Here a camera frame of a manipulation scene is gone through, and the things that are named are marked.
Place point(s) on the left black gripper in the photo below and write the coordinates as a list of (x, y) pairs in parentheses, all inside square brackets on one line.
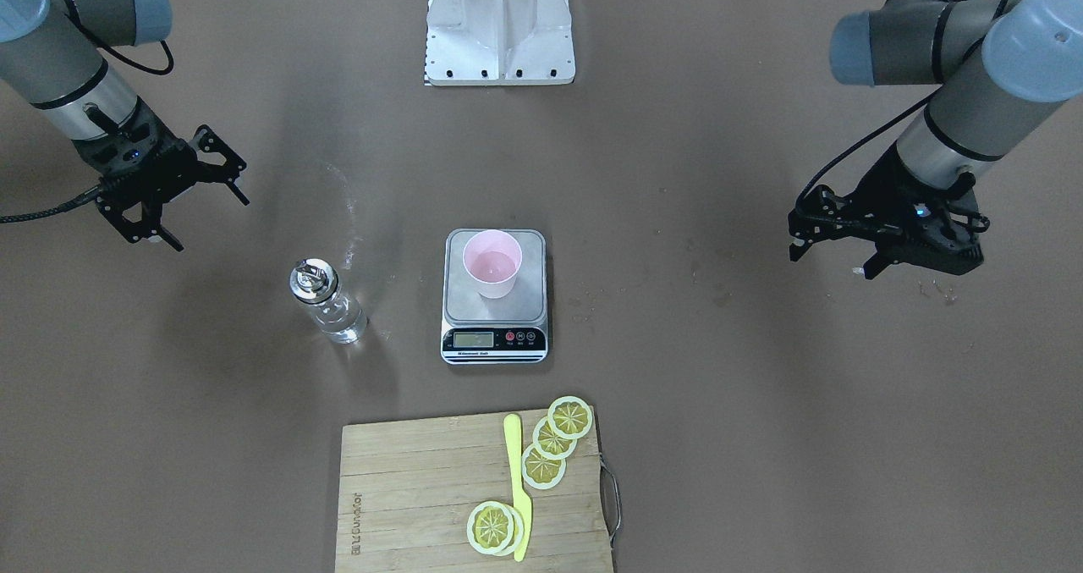
[(880, 190)]

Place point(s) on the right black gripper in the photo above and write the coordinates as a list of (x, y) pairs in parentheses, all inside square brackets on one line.
[(166, 169)]

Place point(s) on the glass sauce bottle metal spout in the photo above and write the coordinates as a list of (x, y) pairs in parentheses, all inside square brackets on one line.
[(316, 285)]

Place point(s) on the pink plastic cup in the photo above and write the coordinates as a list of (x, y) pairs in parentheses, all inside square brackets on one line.
[(492, 259)]

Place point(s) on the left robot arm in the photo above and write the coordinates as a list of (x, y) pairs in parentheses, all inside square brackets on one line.
[(998, 68)]

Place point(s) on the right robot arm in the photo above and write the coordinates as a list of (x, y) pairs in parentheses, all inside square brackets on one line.
[(54, 55)]

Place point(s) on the digital kitchen scale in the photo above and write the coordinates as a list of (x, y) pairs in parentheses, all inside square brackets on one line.
[(515, 328)]

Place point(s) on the lemon slice middle of row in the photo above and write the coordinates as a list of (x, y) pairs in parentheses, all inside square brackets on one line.
[(549, 444)]

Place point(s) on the wooden cutting board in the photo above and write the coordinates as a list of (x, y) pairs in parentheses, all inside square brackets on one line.
[(407, 489)]

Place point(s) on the yellow plastic knife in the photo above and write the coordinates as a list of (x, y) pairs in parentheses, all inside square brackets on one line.
[(521, 501)]

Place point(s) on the lemon slice near board end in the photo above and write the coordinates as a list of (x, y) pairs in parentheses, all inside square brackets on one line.
[(489, 527)]

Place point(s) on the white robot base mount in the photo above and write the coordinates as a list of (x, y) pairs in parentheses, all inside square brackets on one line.
[(499, 43)]

